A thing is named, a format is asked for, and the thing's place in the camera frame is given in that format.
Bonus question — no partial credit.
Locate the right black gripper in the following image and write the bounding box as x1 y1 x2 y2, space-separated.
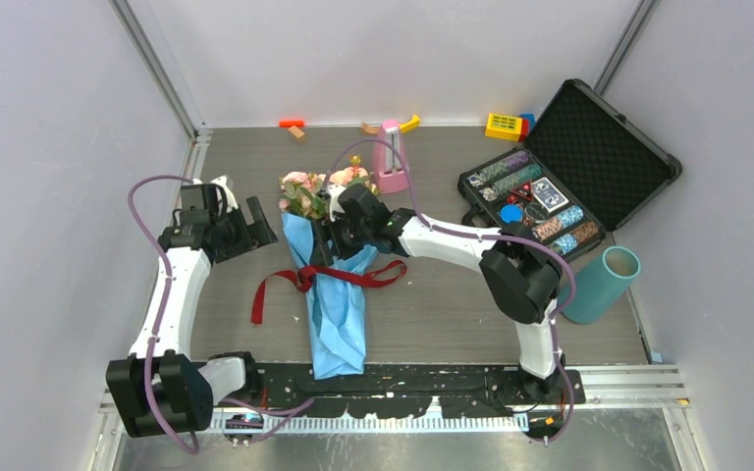
310 211 372 269

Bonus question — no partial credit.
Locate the red ribbon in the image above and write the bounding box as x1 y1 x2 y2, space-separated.
250 260 407 325

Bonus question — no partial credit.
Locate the pink flower bouquet blue wrap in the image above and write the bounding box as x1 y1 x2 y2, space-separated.
279 155 376 380

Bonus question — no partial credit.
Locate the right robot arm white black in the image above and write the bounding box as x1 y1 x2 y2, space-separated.
311 183 564 403

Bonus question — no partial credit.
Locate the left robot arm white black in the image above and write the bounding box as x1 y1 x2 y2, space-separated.
105 175 277 439

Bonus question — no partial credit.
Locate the teal cylindrical vase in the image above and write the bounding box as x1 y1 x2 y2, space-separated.
562 245 642 325

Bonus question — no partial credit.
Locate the small wooden block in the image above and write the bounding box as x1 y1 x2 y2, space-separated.
288 126 306 142

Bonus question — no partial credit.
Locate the orange red block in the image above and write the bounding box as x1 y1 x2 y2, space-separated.
278 120 305 129

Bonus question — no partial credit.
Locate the pink metronome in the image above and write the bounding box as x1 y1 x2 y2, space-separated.
371 120 408 194

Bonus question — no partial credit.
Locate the wooden curved block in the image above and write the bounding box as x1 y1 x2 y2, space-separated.
359 122 381 135

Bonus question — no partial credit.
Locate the yellow curved block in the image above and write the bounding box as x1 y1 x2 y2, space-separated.
399 114 421 133

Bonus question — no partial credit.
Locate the blue round chip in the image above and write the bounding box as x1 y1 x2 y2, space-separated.
499 204 523 225

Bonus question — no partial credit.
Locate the yellow toy block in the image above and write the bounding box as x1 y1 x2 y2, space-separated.
484 113 529 142

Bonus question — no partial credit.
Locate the playing card deck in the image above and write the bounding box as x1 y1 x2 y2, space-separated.
531 177 569 214

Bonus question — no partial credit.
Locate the blue toy block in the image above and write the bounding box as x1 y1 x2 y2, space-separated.
518 113 536 133

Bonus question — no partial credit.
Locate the black poker chip case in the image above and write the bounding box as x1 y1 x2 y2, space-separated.
458 78 682 261

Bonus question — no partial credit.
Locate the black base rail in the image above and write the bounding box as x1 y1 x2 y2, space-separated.
230 363 586 419

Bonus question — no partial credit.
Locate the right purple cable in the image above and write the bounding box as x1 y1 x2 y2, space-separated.
324 137 578 446

